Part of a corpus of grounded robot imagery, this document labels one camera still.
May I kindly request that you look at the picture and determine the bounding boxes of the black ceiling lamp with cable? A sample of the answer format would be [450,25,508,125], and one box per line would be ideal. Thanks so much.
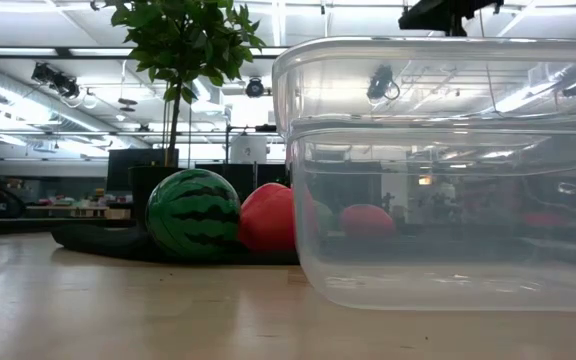
[366,64,401,102]

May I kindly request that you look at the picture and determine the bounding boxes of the clear plastic tupperware container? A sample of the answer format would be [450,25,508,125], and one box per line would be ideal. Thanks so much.
[271,35,576,312]

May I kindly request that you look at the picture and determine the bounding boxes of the black ceiling spotlight cluster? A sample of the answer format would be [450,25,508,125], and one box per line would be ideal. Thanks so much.
[31,62,82,100]

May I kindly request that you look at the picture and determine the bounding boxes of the red toy bell pepper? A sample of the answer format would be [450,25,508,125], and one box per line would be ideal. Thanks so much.
[237,182,299,254]

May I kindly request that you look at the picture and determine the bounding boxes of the wooden workbench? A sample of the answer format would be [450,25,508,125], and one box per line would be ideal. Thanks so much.
[25,203,132,221]

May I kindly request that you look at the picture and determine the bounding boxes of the round black ceiling lamp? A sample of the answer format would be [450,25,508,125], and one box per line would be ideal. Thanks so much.
[244,77,266,99]

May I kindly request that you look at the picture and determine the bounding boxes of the black cloth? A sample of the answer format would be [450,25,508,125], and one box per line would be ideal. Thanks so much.
[51,222,299,266]

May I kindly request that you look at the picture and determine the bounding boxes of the light green toy fruit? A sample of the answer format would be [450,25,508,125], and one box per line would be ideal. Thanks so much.
[312,199,340,234]

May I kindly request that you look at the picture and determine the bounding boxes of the red toy tomato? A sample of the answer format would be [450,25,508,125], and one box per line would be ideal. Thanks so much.
[339,203,398,239]

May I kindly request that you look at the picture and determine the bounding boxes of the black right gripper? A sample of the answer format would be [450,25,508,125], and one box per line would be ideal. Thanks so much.
[398,0,504,37]

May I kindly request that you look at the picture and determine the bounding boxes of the green striped toy watermelon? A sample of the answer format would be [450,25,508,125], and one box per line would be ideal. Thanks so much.
[145,168,243,260]

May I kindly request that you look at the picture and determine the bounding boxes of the green plant in black pot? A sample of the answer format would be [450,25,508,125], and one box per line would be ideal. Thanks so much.
[102,0,267,234]

